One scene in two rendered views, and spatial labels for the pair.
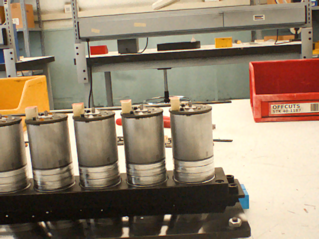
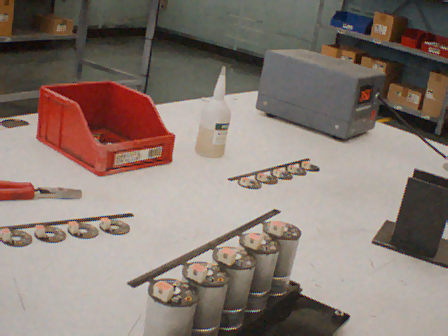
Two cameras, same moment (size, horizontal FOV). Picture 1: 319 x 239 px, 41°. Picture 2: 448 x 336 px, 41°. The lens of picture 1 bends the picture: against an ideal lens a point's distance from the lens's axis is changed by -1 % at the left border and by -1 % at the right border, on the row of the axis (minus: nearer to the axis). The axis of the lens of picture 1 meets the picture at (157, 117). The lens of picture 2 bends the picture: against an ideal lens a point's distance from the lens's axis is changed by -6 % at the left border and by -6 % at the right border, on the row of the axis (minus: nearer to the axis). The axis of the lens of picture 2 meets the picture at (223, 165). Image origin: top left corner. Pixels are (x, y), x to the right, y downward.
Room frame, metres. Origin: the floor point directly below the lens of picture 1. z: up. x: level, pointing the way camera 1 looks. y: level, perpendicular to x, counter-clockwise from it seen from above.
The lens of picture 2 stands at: (0.11, 0.32, 0.97)
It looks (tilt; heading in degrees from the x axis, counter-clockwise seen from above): 19 degrees down; 298
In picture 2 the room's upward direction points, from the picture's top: 10 degrees clockwise
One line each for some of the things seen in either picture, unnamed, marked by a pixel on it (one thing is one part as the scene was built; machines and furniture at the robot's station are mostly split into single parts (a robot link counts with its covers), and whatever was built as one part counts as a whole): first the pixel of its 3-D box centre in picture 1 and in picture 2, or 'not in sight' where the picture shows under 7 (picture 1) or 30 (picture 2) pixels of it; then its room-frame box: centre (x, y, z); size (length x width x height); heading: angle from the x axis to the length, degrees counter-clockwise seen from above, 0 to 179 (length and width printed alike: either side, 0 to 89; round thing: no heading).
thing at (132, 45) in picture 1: (128, 45); not in sight; (2.66, 0.15, 0.80); 0.15 x 0.12 x 0.10; 176
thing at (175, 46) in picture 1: (179, 46); not in sight; (2.71, -0.17, 0.77); 0.24 x 0.16 x 0.04; 70
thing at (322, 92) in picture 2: not in sight; (322, 92); (0.42, -0.54, 0.80); 0.15 x 0.12 x 0.10; 176
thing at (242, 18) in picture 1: (190, 23); not in sight; (2.47, -0.23, 0.90); 1.30 x 0.06 x 0.12; 84
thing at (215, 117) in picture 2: not in sight; (216, 110); (0.44, -0.27, 0.80); 0.03 x 0.03 x 0.10
